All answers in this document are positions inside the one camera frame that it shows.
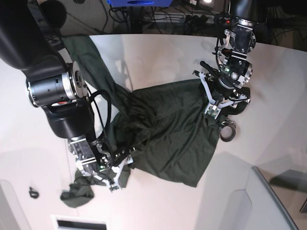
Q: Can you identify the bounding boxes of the small black clip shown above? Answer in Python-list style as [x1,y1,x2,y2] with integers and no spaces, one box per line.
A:
[29,187,39,199]

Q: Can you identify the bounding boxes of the grey tape roll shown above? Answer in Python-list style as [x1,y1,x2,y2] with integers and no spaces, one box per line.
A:
[220,120,236,142]

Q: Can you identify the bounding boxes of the blue box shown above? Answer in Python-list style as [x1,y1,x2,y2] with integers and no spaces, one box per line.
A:
[107,0,172,7]

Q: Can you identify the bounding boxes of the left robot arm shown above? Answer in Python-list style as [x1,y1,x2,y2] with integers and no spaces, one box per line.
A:
[193,0,267,119]

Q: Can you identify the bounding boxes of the white power strip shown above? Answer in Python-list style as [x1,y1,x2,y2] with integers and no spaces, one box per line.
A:
[151,13,214,26]

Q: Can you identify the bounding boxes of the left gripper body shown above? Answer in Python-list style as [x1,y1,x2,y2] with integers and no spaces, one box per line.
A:
[211,80,247,101]

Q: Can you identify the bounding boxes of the dark green t-shirt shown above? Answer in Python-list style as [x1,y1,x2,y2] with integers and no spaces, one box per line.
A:
[59,35,251,208]

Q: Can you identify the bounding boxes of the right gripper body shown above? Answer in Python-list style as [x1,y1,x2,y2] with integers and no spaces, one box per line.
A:
[98,148,134,175]

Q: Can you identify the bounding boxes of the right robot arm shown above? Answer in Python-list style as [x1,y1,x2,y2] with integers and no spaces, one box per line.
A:
[0,0,132,191]

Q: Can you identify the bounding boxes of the white table cable slot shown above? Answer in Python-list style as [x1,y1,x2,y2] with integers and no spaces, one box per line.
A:
[51,215,112,230]

